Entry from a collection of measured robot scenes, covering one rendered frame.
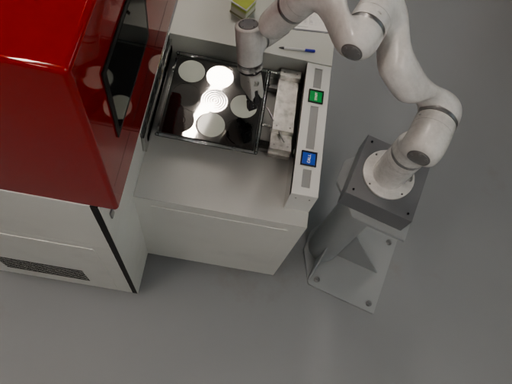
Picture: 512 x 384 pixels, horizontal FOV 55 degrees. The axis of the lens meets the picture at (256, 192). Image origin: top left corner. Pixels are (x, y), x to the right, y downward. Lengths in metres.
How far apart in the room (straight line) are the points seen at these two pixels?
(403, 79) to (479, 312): 1.79
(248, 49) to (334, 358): 1.59
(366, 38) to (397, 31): 0.14
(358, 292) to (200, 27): 1.51
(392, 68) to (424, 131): 0.21
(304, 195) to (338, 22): 0.64
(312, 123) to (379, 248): 1.12
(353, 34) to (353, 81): 1.98
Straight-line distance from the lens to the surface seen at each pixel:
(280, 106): 1.90
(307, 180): 1.69
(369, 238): 2.73
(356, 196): 1.76
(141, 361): 2.47
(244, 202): 1.77
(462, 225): 3.01
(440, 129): 1.46
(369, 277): 2.67
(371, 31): 1.24
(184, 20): 1.99
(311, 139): 1.77
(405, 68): 1.35
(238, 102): 1.86
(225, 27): 1.98
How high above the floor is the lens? 2.46
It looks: 66 degrees down
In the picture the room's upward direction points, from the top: 19 degrees clockwise
